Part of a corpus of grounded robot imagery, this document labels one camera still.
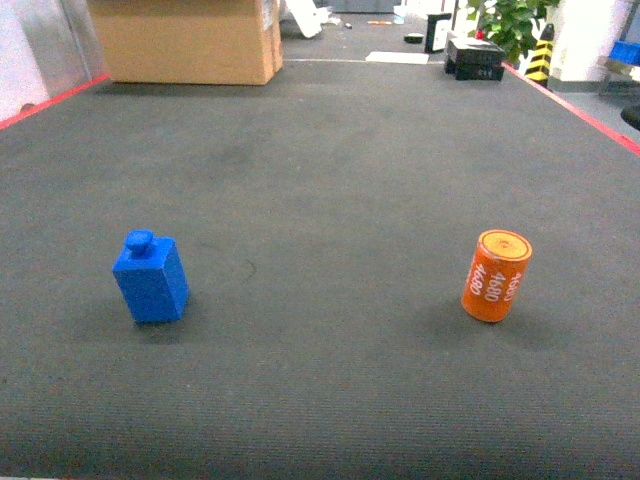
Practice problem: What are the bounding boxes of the blue block part with knob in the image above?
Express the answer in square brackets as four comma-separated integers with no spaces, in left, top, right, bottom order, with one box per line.
[112,229,189,323]

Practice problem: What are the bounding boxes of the orange cylindrical cap 4680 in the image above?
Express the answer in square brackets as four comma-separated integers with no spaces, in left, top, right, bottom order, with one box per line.
[461,229,533,323]

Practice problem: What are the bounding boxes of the white flat sheet on floor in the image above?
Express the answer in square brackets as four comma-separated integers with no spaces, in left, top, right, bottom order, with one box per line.
[365,51,429,65]

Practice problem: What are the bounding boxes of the white leaning board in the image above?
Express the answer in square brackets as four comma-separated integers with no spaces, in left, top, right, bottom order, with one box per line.
[284,0,322,38]

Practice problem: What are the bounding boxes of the large cardboard box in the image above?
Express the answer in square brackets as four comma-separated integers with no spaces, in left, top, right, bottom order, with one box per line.
[87,0,283,86]

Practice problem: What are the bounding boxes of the black boxes stack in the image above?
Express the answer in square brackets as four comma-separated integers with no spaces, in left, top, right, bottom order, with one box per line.
[444,37,506,81]

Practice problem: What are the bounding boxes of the black white upright box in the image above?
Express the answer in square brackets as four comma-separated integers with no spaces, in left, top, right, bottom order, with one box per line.
[424,13,452,54]

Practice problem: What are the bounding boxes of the yellow black striped bollard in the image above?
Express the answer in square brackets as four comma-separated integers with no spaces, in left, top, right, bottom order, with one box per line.
[524,23,555,88]

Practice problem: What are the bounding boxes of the green potted plant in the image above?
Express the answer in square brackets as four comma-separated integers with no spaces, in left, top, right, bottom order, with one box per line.
[463,0,560,65]

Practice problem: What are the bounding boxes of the blue bin far right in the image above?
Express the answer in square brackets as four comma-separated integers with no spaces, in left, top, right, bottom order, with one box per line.
[609,40,640,66]

